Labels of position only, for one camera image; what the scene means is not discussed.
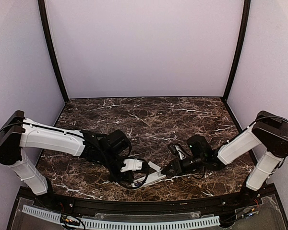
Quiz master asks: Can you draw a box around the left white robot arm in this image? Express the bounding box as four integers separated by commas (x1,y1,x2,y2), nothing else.
0,111,142,196

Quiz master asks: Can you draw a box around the white slotted cable duct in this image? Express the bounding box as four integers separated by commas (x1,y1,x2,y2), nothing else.
22,205,220,230

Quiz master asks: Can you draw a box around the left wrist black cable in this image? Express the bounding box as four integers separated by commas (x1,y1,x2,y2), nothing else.
96,141,152,189

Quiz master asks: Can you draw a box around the white remote control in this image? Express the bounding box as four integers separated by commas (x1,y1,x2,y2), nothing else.
132,171,166,187

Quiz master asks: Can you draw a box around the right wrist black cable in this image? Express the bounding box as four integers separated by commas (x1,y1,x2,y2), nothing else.
192,167,207,180

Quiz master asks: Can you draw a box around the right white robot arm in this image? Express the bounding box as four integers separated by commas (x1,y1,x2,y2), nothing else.
161,111,288,191

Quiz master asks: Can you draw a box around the black frame post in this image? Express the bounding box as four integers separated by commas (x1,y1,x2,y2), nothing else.
222,0,251,103
37,0,69,104

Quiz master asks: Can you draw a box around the left black frame post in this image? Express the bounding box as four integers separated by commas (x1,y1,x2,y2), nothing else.
37,0,69,104

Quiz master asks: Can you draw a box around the right black frame post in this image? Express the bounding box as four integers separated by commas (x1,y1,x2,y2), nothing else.
222,0,251,103

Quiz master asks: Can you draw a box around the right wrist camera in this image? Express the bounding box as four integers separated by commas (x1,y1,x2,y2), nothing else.
168,143,186,160

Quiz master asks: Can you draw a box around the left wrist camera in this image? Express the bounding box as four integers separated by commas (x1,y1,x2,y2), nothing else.
120,159,143,173

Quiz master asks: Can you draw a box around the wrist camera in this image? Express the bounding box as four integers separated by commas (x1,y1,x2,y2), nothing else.
168,143,186,160
120,159,143,173

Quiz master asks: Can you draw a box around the black front table rail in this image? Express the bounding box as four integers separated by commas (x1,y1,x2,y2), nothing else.
35,192,257,216

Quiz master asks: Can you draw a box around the white battery cover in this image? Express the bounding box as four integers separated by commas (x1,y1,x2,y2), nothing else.
148,161,161,171

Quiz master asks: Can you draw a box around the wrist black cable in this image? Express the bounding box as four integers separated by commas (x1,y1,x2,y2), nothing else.
192,167,207,180
96,141,152,189

